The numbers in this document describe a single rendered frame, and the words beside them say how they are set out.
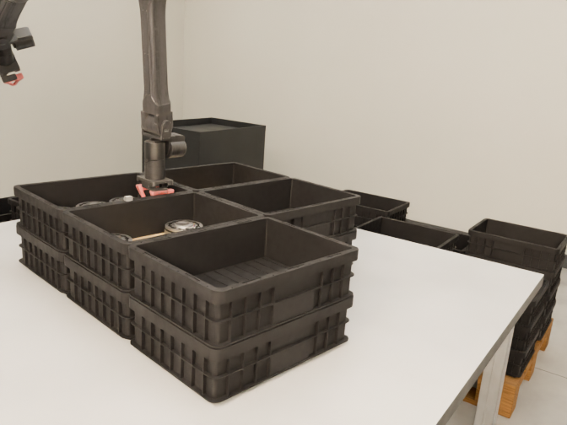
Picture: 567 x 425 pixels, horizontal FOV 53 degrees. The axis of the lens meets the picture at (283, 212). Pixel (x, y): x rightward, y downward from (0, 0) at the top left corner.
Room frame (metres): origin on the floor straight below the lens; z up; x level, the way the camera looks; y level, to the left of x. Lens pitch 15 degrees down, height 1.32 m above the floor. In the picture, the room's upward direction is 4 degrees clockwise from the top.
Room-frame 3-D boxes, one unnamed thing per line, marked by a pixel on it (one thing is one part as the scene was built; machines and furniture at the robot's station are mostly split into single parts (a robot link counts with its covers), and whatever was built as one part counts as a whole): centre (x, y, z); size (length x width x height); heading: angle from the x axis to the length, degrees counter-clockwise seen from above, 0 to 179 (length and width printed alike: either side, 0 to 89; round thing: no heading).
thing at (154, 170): (1.57, 0.37, 0.98); 0.10 x 0.07 x 0.07; 41
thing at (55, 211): (1.54, 0.50, 0.92); 0.40 x 0.30 x 0.02; 136
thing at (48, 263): (1.54, 0.50, 0.76); 0.40 x 0.30 x 0.12; 136
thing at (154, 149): (1.58, 0.37, 1.04); 0.07 x 0.06 x 0.07; 147
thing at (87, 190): (1.54, 0.50, 0.87); 0.40 x 0.30 x 0.11; 136
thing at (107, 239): (1.33, 0.29, 0.92); 0.40 x 0.30 x 0.02; 136
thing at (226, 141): (3.38, 0.50, 0.45); 0.62 x 0.45 x 0.90; 146
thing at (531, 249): (2.56, -1.11, 0.37); 0.40 x 0.30 x 0.45; 57
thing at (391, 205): (3.01, -0.45, 0.37); 0.40 x 0.30 x 0.45; 57
